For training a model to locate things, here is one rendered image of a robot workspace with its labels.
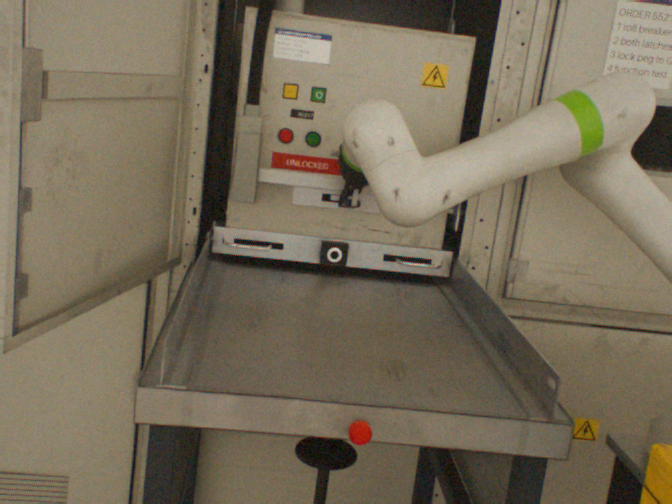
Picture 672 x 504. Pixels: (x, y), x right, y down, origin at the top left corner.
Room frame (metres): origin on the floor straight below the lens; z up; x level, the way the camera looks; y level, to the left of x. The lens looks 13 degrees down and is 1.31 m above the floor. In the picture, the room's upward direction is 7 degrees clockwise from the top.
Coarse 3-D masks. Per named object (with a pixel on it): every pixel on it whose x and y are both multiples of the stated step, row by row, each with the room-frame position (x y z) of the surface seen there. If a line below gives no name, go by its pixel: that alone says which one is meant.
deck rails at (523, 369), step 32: (192, 288) 1.39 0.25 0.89; (448, 288) 1.76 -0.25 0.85; (480, 288) 1.56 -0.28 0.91; (192, 320) 1.32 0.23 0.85; (480, 320) 1.52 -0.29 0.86; (192, 352) 1.18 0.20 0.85; (512, 352) 1.31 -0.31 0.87; (160, 384) 1.04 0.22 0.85; (512, 384) 1.22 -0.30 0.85; (544, 384) 1.15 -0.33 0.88; (544, 416) 1.11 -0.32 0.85
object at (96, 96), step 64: (0, 0) 1.11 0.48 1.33; (64, 0) 1.27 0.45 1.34; (128, 0) 1.47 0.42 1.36; (0, 64) 1.11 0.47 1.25; (64, 64) 1.28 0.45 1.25; (128, 64) 1.48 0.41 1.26; (0, 128) 1.11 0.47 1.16; (64, 128) 1.29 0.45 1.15; (128, 128) 1.49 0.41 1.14; (0, 192) 1.11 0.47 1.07; (64, 192) 1.29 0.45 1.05; (128, 192) 1.51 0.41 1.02; (0, 256) 1.11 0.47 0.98; (64, 256) 1.30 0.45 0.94; (128, 256) 1.53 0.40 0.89; (0, 320) 1.11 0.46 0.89; (64, 320) 1.26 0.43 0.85
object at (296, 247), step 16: (224, 224) 1.78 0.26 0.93; (240, 240) 1.76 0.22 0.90; (256, 240) 1.76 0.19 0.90; (272, 240) 1.76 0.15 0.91; (288, 240) 1.77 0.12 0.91; (304, 240) 1.77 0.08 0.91; (320, 240) 1.78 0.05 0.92; (336, 240) 1.78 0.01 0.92; (256, 256) 1.76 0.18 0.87; (272, 256) 1.76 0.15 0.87; (288, 256) 1.77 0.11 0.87; (304, 256) 1.77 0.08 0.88; (320, 256) 1.78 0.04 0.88; (352, 256) 1.78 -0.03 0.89; (368, 256) 1.79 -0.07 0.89; (384, 256) 1.79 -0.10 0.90; (400, 256) 1.79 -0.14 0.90; (416, 256) 1.80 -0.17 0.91; (432, 256) 1.80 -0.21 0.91; (448, 256) 1.80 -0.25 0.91; (416, 272) 1.80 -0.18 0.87; (448, 272) 1.80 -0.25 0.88
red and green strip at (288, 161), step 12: (276, 156) 1.77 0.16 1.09; (288, 156) 1.78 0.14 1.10; (300, 156) 1.78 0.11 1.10; (312, 156) 1.78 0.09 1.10; (276, 168) 1.77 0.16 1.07; (288, 168) 1.78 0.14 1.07; (300, 168) 1.78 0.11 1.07; (312, 168) 1.78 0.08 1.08; (324, 168) 1.79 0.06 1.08; (336, 168) 1.79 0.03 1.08
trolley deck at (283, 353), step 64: (256, 320) 1.38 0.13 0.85; (320, 320) 1.42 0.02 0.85; (384, 320) 1.47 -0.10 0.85; (448, 320) 1.53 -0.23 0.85; (192, 384) 1.07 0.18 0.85; (256, 384) 1.09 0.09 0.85; (320, 384) 1.12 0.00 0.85; (384, 384) 1.16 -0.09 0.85; (448, 384) 1.19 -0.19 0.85; (448, 448) 1.08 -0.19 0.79; (512, 448) 1.09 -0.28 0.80
